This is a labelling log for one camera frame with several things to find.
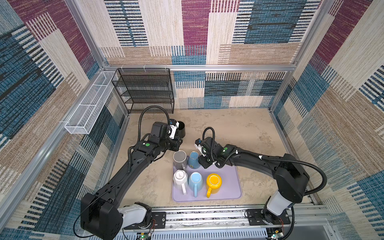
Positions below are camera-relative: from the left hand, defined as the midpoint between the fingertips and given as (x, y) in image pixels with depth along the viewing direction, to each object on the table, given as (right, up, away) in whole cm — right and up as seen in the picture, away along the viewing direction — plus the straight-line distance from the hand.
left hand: (181, 138), depth 79 cm
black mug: (-1, +4, +21) cm, 21 cm away
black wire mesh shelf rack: (-29, +32, +32) cm, 53 cm away
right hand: (+12, -13, +7) cm, 19 cm away
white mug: (0, -21, -3) cm, 21 cm away
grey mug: (-1, -12, +2) cm, 12 cm away
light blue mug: (+8, -22, -3) cm, 23 cm away
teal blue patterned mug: (+7, -13, +4) cm, 15 cm away
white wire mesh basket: (-45, +9, -9) cm, 47 cm away
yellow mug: (+17, -22, -3) cm, 28 cm away
